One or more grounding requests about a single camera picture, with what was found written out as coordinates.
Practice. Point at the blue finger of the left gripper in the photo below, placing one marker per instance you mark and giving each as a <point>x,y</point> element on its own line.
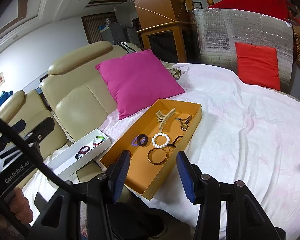
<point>19,126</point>
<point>42,130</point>

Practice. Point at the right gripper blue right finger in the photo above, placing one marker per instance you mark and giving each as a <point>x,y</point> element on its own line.
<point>190,178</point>

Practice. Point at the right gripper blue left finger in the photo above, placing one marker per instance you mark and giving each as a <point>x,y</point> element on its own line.
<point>117,173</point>

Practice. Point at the silver metal wristwatch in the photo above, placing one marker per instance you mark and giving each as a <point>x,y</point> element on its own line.
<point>184,123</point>

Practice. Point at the beige hair claw clip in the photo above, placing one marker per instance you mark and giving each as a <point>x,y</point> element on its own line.
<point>163,118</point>

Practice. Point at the person's left hand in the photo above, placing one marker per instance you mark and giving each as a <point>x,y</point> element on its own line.
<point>19,205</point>

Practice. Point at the orange cardboard box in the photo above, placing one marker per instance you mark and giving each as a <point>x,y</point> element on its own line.
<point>143,177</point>

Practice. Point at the white shallow box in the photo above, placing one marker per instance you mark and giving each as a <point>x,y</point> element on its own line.
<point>79,154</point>

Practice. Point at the beige leather sofa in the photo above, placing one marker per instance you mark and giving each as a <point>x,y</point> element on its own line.
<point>74,89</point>

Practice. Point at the magenta pillow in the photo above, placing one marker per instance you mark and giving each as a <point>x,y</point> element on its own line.
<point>137,80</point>

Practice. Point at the red pillow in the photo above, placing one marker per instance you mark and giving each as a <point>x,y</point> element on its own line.
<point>258,65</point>

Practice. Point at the silver foil insulation panel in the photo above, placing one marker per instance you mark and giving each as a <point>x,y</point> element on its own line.
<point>216,31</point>

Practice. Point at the wooden cabinet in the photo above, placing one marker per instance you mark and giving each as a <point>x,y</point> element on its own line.
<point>166,30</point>

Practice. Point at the red blanket on railing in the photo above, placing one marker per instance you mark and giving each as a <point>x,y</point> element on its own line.
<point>274,8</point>

